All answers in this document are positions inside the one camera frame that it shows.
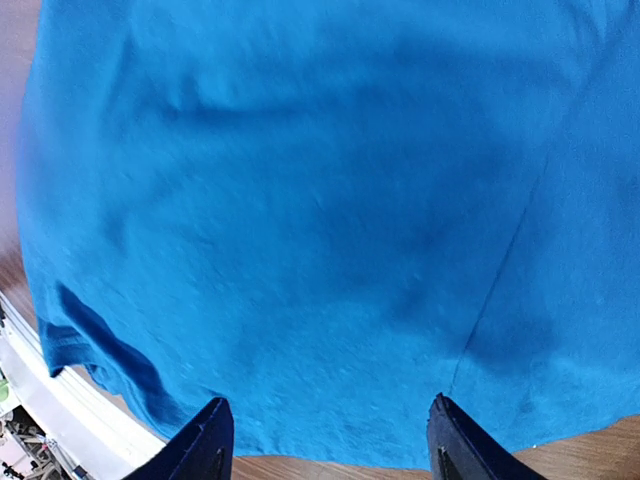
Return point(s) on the blue garment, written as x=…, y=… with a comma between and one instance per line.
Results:
x=328, y=212

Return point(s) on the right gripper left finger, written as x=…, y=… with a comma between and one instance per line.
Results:
x=202, y=450

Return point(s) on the background lab clutter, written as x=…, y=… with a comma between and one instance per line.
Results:
x=27, y=452

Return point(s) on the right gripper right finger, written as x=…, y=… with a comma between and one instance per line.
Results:
x=460, y=449

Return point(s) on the front aluminium rail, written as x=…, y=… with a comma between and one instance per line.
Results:
x=87, y=430

